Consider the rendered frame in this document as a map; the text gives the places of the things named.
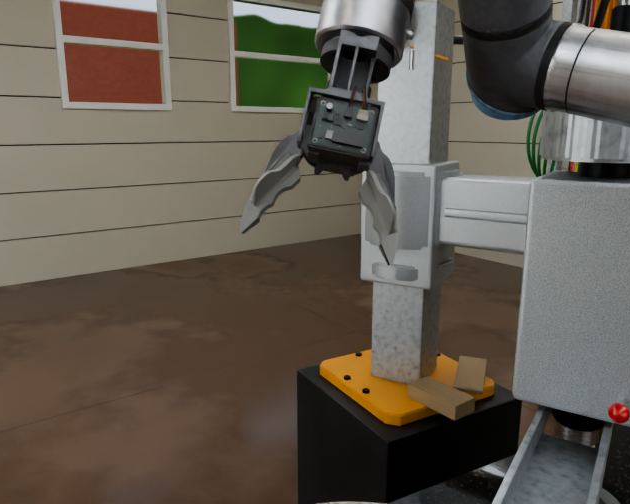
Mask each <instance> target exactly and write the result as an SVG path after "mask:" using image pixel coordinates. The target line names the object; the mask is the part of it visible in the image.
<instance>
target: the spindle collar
mask: <svg viewBox="0 0 630 504"><path fill-rule="evenodd" d="M552 414H553V417H554V418H555V427H554V433H555V435H556V436H557V437H558V438H561V439H564V440H568V441H572V442H575V443H579V444H583V445H586V446H590V447H591V446H594V445H596V444H597V443H598V441H599V433H600V429H601V428H602V427H604V423H605V421H603V420H599V419H595V418H590V417H581V416H576V415H572V414H569V413H567V412H564V411H562V410H559V409H555V408H552Z"/></svg>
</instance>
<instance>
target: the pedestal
mask: <svg viewBox="0 0 630 504"><path fill-rule="evenodd" d="M320 365H321V364H319V365H315V366H311V367H307V368H303V369H298V370H297V442H298V504H317V503H326V502H346V501H353V502H375V503H386V504H387V503H390V502H393V501H395V500H398V499H400V498H403V497H406V496H408V495H411V494H413V493H416V492H419V491H421V490H424V489H426V488H429V487H432V486H434V485H437V484H439V483H442V482H445V481H447V480H450V479H453V478H455V477H458V476H460V475H463V474H466V473H468V472H471V471H473V470H476V469H479V468H481V467H484V466H486V465H489V464H492V463H494V462H497V461H499V460H502V459H505V458H507V457H510V456H512V455H515V454H516V453H517V451H518V440H519V429H520V418H521V407H522V400H518V399H516V398H514V396H513V393H512V391H510V390H508V389H506V388H504V387H502V386H500V385H498V384H496V383H494V394H493V395H492V396H490V397H486V398H483V399H480V400H477V401H475V410H474V412H472V413H470V414H468V415H466V416H464V417H462V418H460V419H458V420H456V421H454V420H452V419H450V418H448V417H446V416H444V415H442V414H440V413H438V414H435V415H432V416H429V417H425V418H422V419H419V420H416V421H413V422H410V423H407V424H404V425H401V426H396V425H389V424H385V423H383V422H382V421H381V420H379V419H378V418H377V417H375V416H374V415H373V414H372V413H370V412H369V411H368V410H366V409H365V408H364V407H362V406H361V405H360V404H358V403H357V402H356V401H354V400H353V399H352V398H350V397H349V396H348V395H347V394H345V393H344V392H343V391H341V390H340V389H339V388H337V387H336V386H335V385H333V384H332V383H331V382H329V381H328V380H327V379H325V378H324V377H323V376H322V375H320Z"/></svg>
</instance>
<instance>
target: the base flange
mask: <svg viewBox="0 0 630 504"><path fill-rule="evenodd" d="M371 354H372V349H370V350H366V351H362V352H356V353H353V354H349V355H345V356H340V357H336V358H332V359H328V360H324V361H323V362H322V363H321V365H320V375H322V376H323V377H324V378H325V379H327V380H328V381H329V382H331V383H332V384H333V385H335V386H336V387H337V388H339V389H340V390H341V391H343V392H344V393H345V394H347V395H348V396H349V397H350V398H352V399H353V400H354V401H356V402H357V403H358V404H360V405H361V406H362V407H364V408H365V409H366V410H368V411H369V412H370V413H372V414H373V415H374V416H375V417H377V418H378V419H379V420H381V421H382V422H383V423H385V424H389V425H396V426H401V425H404V424H407V423H410V422H413V421H416V420H419V419H422V418H425V417H429V416H432V415H435V414H438V412H436V411H434V410H432V409H430V408H428V407H427V406H425V405H423V404H421V403H419V402H417V401H415V400H413V399H411V398H409V397H408V385H407V384H403V383H399V382H395V381H391V380H387V379H383V378H378V377H374V376H371ZM457 366H458V362H457V361H455V360H453V359H451V358H449V357H447V356H445V355H443V354H441V353H439V352H437V367H436V369H435V370H434V371H433V372H432V374H431V375H430V376H429V377H432V378H434V379H436V380H438V381H440V382H443V383H445V384H447V385H449V386H451V387H453V385H454V381H455V376H456V371H457ZM465 393H467V394H469V395H471V396H473V397H475V401H477V400H480V399H483V398H486V397H490V396H492V395H493V394H494V381H493V380H492V379H490V378H488V377H487V376H485V382H484V389H483V394H482V395H481V394H475V393H469V392H465Z"/></svg>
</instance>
